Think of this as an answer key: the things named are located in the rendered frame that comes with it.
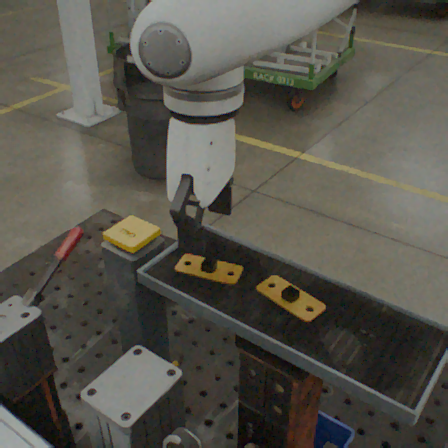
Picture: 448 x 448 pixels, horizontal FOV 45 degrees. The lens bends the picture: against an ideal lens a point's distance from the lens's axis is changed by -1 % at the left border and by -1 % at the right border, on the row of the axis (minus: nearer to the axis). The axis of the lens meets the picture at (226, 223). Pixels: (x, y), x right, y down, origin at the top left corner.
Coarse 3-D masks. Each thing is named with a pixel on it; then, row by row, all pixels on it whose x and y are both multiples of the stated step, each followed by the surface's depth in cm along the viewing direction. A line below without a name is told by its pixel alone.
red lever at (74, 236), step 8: (72, 232) 82; (80, 232) 82; (64, 240) 82; (72, 240) 82; (64, 248) 81; (72, 248) 82; (56, 256) 81; (64, 256) 81; (56, 264) 81; (48, 272) 81; (48, 280) 81; (40, 288) 80; (24, 296) 79; (32, 296) 79; (40, 296) 80; (32, 304) 79
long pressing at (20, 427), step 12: (0, 408) 71; (0, 420) 70; (12, 420) 69; (0, 432) 68; (12, 432) 68; (24, 432) 68; (36, 432) 68; (0, 444) 67; (12, 444) 67; (24, 444) 67; (36, 444) 67; (48, 444) 67
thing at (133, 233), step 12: (132, 216) 81; (120, 228) 78; (132, 228) 78; (144, 228) 78; (156, 228) 78; (108, 240) 77; (120, 240) 76; (132, 240) 76; (144, 240) 76; (132, 252) 75
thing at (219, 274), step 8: (184, 256) 72; (192, 256) 72; (192, 264) 71; (200, 264) 70; (208, 264) 70; (216, 264) 70; (224, 264) 71; (232, 264) 71; (184, 272) 69; (192, 272) 69; (200, 272) 69; (208, 272) 69; (216, 272) 69; (224, 272) 69; (232, 272) 70; (240, 272) 69; (216, 280) 68; (224, 280) 68; (232, 280) 68
